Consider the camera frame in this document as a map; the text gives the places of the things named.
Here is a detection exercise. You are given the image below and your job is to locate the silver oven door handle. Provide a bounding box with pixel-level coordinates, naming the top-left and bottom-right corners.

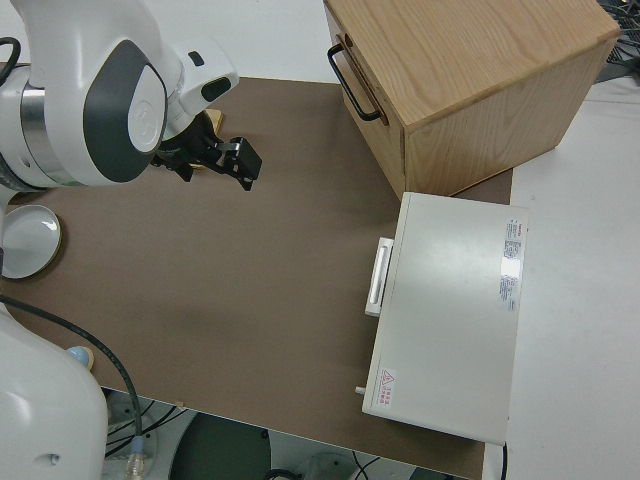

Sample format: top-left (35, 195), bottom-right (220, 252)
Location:
top-left (363, 237), bottom-right (396, 317)

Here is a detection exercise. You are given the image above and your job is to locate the black cabinet handle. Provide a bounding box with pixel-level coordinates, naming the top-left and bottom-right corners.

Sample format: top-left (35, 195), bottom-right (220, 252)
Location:
top-left (327, 43), bottom-right (382, 123)

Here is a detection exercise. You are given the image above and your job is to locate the gray round plate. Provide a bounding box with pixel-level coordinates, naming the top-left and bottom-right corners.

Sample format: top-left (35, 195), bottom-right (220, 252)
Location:
top-left (0, 203), bottom-right (65, 280)

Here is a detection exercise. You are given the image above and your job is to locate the black round stand base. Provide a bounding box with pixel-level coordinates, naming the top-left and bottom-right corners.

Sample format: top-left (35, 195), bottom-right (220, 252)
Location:
top-left (172, 414), bottom-right (272, 480)

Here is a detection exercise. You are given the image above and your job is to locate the wooden cabinet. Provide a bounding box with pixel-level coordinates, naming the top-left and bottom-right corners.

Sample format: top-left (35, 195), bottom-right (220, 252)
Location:
top-left (323, 0), bottom-right (621, 204)

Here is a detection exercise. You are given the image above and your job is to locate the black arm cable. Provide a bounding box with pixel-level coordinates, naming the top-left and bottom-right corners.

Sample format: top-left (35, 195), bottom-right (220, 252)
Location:
top-left (0, 293), bottom-right (151, 476)

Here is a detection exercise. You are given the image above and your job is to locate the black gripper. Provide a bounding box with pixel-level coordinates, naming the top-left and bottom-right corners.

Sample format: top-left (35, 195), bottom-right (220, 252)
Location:
top-left (154, 117), bottom-right (264, 194)

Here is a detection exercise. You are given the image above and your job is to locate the white toaster oven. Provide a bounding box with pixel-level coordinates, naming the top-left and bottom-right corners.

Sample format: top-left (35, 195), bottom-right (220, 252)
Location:
top-left (353, 191), bottom-right (531, 446)

